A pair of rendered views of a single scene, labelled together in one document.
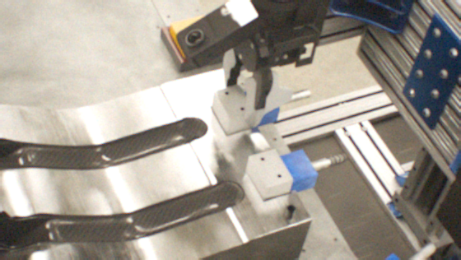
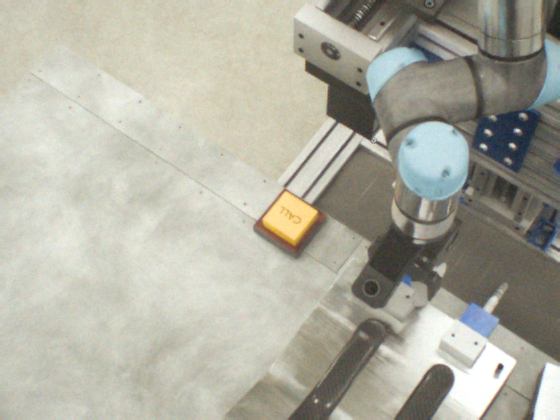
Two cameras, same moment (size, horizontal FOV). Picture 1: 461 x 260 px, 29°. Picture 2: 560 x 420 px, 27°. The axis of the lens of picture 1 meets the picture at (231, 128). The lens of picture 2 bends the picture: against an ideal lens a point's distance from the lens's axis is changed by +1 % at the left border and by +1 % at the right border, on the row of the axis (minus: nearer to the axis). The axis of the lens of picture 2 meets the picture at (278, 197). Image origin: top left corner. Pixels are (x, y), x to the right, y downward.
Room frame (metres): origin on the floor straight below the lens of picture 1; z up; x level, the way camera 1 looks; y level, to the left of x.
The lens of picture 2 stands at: (0.22, 0.36, 2.37)
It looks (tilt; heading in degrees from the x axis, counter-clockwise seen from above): 62 degrees down; 340
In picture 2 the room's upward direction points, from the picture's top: 1 degrees counter-clockwise
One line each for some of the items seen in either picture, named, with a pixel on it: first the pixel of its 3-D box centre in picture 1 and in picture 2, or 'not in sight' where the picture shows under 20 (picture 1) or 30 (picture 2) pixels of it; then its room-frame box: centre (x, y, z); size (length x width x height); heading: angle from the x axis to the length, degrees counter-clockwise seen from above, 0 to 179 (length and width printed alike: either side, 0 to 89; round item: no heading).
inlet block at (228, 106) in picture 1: (264, 104); (413, 274); (0.77, -0.04, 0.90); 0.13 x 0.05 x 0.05; 123
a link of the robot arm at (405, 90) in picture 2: not in sight; (420, 97); (0.86, -0.05, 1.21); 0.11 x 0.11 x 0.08; 83
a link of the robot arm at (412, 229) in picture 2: not in sight; (421, 204); (0.76, -0.02, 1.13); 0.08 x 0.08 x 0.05
